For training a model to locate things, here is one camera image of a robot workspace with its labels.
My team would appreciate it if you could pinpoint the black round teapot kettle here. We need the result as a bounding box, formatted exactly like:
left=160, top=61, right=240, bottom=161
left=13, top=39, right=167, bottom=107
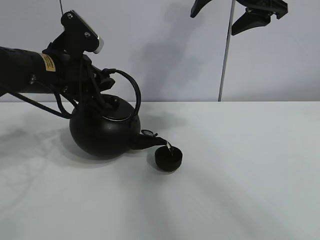
left=69, top=68, right=172, bottom=159

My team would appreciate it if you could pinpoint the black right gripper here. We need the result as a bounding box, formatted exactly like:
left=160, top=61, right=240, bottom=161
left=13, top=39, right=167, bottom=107
left=190, top=0, right=288, bottom=36

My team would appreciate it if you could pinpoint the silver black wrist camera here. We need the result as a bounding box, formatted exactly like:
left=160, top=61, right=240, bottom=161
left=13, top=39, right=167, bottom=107
left=60, top=9, right=104, bottom=59

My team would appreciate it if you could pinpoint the small black teacup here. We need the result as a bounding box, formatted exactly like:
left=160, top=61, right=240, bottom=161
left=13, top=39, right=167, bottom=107
left=154, top=146, right=183, bottom=172

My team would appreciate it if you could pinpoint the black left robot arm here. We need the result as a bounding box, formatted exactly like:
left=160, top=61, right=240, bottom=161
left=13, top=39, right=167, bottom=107
left=0, top=42, right=115, bottom=101

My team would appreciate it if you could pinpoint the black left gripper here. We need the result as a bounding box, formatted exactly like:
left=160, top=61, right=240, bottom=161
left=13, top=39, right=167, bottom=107
left=41, top=42, right=115, bottom=105

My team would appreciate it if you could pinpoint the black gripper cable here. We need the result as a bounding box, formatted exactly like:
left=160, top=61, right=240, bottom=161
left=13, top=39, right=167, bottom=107
left=0, top=84, right=81, bottom=120

